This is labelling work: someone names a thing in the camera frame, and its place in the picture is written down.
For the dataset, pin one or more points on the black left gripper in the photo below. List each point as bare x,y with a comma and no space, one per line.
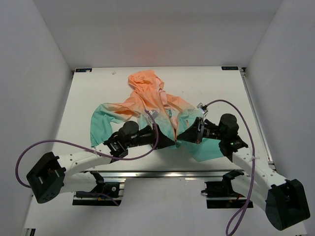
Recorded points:
164,141

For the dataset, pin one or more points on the blue table label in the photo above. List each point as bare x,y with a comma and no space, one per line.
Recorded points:
229,68
83,70

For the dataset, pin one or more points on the aluminium table edge rail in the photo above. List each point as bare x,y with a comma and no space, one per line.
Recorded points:
161,174

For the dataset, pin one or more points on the right blue table label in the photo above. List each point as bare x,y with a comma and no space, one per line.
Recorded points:
229,68

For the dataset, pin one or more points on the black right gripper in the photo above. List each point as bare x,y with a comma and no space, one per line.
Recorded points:
192,133

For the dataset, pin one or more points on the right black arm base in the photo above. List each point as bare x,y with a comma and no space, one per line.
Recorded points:
219,194

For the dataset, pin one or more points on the teal and peach jacket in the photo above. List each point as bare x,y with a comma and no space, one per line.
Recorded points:
172,114

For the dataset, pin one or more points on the left blue table label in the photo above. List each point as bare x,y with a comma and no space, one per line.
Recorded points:
83,70

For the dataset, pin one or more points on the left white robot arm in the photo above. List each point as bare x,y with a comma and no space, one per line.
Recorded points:
53,175

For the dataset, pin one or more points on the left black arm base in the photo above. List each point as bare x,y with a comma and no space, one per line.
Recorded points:
95,190

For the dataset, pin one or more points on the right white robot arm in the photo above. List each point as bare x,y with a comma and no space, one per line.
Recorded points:
283,201

